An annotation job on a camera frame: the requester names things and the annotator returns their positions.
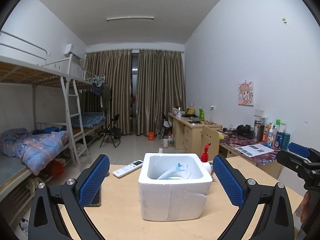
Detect brown curtain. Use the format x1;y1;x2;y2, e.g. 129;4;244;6
85;49;132;135
136;50;185;135

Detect white air conditioner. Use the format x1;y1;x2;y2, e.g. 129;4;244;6
64;43;81;61

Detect hanging dark clothes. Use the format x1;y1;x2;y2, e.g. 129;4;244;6
92;83;112;111

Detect blue face mask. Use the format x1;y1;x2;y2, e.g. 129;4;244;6
157;163;191;180

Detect steel thermos bottle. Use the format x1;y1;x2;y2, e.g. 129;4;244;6
253;120;264;142

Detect black smartphone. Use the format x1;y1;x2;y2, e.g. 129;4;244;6
87;188;101;207

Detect white mug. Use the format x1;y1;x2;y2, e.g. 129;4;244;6
162;138;169;148

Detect anime girl poster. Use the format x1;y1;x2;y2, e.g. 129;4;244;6
238;81;254;106

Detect white metal bunk bed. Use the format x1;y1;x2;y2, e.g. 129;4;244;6
0;30;107;201

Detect light wooden desk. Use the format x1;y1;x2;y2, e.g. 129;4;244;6
168;113;222;154

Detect patterned cloth covered desk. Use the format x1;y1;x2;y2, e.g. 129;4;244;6
219;130;282;179

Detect black headphones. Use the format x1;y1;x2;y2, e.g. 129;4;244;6
236;125;253;139

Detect black folding chair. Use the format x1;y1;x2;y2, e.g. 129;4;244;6
100;114;121;148

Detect wooden chair smiley back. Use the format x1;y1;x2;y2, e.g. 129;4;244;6
200;126;220;161

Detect blue plaid quilt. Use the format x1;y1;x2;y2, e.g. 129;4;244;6
1;128;69;175

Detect brown left curtain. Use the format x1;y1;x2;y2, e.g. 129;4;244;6
85;49;132;135

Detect ceiling tube light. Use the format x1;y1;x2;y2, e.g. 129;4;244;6
106;16;155;22

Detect white remote control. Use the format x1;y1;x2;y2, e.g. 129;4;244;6
112;160;144;178

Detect brown right curtain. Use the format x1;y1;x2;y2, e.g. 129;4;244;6
136;50;185;135

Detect toiletry bottles group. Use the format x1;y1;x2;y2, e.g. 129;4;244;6
261;119;291;150

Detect orange box on floor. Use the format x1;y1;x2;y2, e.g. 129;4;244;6
148;131;155;141

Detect white foam box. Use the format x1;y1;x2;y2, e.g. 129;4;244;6
138;153;213;222

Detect printed paper sheet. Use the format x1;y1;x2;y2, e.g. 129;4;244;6
235;144;274;158

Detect person's right hand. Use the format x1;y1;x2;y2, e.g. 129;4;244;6
295;191;319;224

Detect green spray bottle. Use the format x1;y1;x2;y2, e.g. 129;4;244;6
199;109;204;120

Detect white red pump bottle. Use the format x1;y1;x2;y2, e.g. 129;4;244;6
200;144;212;174

